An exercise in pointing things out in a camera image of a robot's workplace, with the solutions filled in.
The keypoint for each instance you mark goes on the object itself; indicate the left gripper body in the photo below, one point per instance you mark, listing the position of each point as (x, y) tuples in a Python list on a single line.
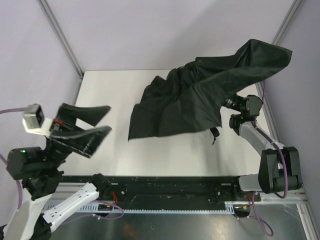
[(58, 131)]

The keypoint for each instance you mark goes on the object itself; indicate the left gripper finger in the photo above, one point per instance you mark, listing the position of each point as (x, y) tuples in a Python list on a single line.
[(82, 142), (68, 114)]

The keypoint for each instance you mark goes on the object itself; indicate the black folding umbrella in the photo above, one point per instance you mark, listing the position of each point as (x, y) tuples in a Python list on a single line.
[(190, 98)]

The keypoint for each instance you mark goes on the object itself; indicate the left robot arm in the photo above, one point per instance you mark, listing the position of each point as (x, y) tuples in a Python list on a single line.
[(37, 169)]

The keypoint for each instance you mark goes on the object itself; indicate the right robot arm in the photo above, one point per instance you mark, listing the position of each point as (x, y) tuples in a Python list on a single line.
[(279, 168)]

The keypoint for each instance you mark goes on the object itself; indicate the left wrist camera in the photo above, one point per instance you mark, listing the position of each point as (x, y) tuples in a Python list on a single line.
[(35, 122)]

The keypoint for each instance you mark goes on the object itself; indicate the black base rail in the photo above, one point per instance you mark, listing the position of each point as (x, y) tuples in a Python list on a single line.
[(215, 188)]

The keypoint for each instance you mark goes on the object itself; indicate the left aluminium frame post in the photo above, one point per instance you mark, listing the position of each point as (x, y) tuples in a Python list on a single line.
[(56, 28)]

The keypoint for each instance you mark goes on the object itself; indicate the aluminium frame post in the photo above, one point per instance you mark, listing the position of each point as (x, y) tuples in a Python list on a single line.
[(287, 21), (56, 28)]

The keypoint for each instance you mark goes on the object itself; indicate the right aluminium frame post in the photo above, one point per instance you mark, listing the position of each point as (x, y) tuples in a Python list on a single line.
[(287, 21)]

